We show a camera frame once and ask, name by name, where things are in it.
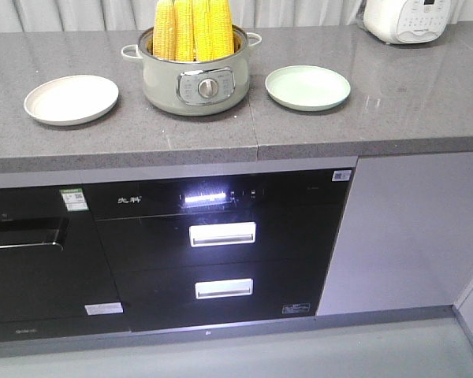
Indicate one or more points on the pale yellow corn cob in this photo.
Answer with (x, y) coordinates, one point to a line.
(164, 34)

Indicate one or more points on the black drawer sterilizer cabinet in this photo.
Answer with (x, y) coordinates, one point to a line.
(198, 251)

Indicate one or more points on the green electric cooking pot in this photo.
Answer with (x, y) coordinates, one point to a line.
(196, 88)

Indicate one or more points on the green round plate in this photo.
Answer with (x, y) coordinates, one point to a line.
(307, 88)

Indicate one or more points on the grey cabinet door panel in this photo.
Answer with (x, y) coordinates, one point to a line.
(406, 237)

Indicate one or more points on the white round plate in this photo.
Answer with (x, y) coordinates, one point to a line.
(71, 100)

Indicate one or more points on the black built-in oven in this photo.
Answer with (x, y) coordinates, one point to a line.
(55, 280)

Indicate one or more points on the grey curtain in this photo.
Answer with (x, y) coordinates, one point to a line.
(87, 16)

